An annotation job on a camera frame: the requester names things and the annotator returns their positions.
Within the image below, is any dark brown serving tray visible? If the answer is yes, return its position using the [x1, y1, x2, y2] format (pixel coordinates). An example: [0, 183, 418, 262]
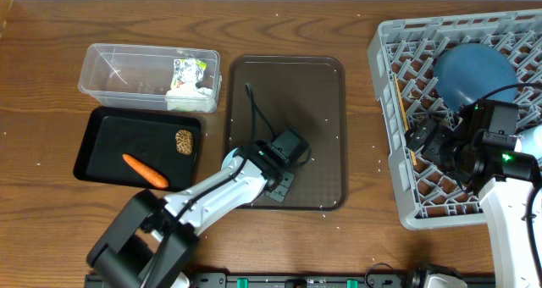
[224, 55, 348, 212]

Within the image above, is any clear plastic bin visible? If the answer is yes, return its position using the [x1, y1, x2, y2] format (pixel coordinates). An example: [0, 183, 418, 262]
[78, 43, 222, 111]

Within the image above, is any foil snack wrapper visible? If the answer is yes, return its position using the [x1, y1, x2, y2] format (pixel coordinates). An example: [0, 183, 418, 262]
[171, 58, 207, 89]

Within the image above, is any grey dishwasher rack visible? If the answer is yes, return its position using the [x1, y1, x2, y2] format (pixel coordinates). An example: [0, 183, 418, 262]
[368, 9, 541, 230]

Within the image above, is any brown food scrap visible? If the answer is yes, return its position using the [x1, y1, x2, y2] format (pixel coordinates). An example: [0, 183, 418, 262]
[175, 130, 194, 155]

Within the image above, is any light blue cup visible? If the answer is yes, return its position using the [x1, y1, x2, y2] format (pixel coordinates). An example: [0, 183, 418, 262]
[518, 125, 542, 160]

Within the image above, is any black plastic tray bin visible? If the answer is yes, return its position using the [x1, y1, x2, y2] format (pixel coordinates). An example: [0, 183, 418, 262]
[73, 107, 201, 192]

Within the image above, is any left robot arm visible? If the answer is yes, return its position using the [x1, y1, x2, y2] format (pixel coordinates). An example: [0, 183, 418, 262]
[86, 129, 311, 287]

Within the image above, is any orange carrot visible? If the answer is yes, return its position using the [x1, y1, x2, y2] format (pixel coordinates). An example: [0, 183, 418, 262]
[122, 154, 169, 190]

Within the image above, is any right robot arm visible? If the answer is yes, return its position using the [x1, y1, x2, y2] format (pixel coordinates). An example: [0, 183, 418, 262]
[405, 98, 541, 287]

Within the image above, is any large blue bowl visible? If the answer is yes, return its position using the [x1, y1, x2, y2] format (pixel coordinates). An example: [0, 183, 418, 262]
[433, 43, 517, 113]

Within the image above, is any light blue rice plate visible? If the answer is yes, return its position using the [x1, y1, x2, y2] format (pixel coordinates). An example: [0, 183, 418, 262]
[221, 148, 238, 169]

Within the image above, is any white napkin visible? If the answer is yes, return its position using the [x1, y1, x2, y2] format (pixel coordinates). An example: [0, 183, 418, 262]
[165, 86, 217, 113]

